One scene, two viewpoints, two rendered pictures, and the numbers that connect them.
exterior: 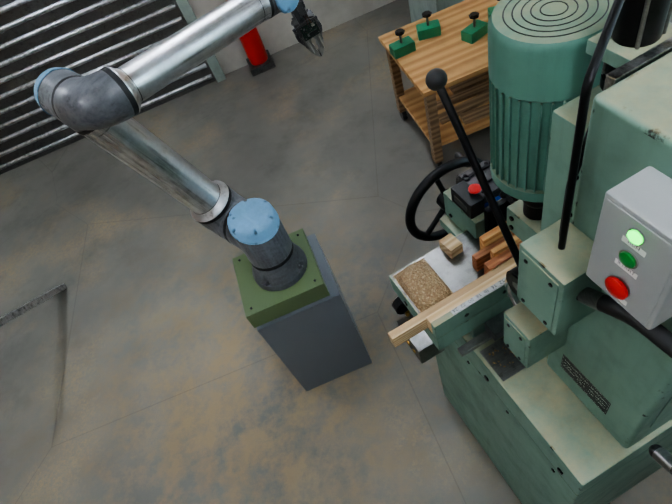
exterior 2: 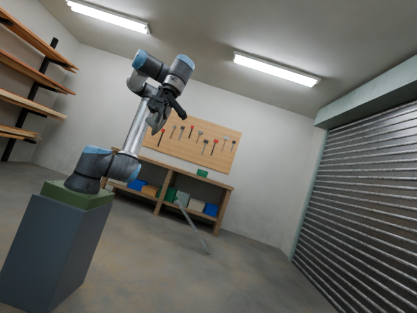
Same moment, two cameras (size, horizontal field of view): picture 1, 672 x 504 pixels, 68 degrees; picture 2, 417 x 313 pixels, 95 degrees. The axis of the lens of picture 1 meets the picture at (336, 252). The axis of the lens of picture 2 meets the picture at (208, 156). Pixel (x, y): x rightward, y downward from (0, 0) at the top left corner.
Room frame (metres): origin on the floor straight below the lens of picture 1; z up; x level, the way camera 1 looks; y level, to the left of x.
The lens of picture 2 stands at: (1.81, -0.98, 0.95)
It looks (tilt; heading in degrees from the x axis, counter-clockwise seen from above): 5 degrees up; 92
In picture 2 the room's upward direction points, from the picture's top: 19 degrees clockwise
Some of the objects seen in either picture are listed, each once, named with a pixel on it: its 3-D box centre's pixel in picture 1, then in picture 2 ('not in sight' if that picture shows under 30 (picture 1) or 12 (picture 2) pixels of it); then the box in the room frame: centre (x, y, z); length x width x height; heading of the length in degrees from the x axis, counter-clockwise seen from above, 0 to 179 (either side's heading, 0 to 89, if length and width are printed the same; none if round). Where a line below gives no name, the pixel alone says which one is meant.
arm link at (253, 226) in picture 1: (258, 231); (95, 160); (1.12, 0.20, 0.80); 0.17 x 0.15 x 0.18; 30
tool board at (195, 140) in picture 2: not in sight; (188, 137); (1.19, 2.87, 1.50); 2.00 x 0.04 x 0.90; 0
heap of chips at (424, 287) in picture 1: (422, 282); not in sight; (0.63, -0.16, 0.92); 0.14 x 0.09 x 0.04; 9
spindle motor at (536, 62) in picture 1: (545, 100); not in sight; (0.58, -0.41, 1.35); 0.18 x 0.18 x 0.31
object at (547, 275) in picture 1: (558, 279); not in sight; (0.35, -0.29, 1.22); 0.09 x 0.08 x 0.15; 9
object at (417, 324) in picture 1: (503, 272); not in sight; (0.57, -0.33, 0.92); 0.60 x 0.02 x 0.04; 99
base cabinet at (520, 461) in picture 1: (551, 389); not in sight; (0.47, -0.43, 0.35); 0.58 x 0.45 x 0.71; 9
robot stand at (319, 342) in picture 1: (310, 316); (60, 243); (1.10, 0.19, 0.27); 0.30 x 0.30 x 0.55; 0
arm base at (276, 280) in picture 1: (275, 259); (85, 181); (1.10, 0.19, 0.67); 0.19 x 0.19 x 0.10
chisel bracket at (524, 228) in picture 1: (540, 231); not in sight; (0.56, -0.41, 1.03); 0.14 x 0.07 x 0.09; 9
